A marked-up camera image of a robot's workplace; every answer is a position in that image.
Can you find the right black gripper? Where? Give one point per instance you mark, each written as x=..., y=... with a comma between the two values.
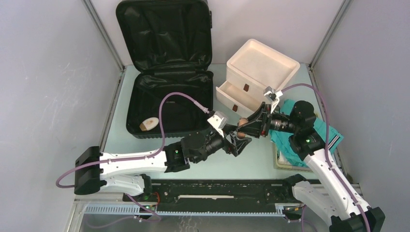
x=256, y=129

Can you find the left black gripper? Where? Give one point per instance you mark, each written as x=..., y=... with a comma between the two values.
x=237, y=146

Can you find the white drawer unit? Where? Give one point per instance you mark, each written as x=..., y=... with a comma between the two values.
x=253, y=68

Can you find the light teal bottom garment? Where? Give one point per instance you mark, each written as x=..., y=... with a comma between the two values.
x=311, y=133

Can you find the black ribbed hard-shell suitcase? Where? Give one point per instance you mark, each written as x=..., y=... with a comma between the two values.
x=169, y=42

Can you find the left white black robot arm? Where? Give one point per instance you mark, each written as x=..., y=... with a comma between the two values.
x=127, y=173

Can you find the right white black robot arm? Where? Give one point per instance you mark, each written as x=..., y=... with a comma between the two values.
x=343, y=209

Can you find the pale yellow perforated basket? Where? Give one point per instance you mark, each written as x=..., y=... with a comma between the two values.
x=287, y=152

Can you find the white bottle orange logo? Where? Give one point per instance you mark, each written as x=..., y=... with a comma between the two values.
x=149, y=124

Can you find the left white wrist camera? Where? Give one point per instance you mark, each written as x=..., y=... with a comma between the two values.
x=218, y=120

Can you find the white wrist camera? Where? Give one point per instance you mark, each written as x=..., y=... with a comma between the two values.
x=218, y=120
x=273, y=96

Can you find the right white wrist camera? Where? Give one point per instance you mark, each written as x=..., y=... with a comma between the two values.
x=273, y=96

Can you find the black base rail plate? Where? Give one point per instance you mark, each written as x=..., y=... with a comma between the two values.
x=219, y=196

